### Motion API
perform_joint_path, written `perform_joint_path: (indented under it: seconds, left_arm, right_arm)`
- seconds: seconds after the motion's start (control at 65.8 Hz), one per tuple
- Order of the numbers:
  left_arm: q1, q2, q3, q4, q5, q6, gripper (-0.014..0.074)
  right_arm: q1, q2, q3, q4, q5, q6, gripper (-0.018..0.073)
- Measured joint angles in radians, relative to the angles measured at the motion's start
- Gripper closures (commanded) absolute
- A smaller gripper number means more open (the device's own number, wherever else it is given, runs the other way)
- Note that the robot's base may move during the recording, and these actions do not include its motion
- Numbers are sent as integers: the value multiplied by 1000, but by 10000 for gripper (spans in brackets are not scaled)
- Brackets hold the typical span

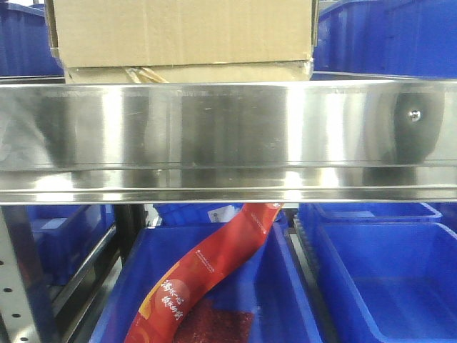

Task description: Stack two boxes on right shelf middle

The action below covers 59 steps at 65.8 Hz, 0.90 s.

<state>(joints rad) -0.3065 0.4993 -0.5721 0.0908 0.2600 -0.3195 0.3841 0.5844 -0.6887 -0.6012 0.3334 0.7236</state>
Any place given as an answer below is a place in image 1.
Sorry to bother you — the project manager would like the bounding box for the large brown cardboard box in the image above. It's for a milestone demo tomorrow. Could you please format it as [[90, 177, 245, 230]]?
[[45, 1, 318, 84]]

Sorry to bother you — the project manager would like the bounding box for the stainless steel shelf rack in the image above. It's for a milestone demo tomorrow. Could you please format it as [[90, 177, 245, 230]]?
[[1, 73, 456, 342]]

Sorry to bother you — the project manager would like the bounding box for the red printed paper bag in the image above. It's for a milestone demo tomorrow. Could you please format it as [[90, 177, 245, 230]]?
[[124, 203, 283, 342]]

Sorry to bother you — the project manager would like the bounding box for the blue plastic bin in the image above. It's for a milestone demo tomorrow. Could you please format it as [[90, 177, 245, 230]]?
[[89, 223, 322, 343], [314, 1, 456, 79], [1, 1, 64, 76], [298, 202, 442, 247], [318, 223, 456, 342]]

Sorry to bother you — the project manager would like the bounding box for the torn clear packing tape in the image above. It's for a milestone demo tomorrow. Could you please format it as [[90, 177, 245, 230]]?
[[124, 66, 168, 84]]

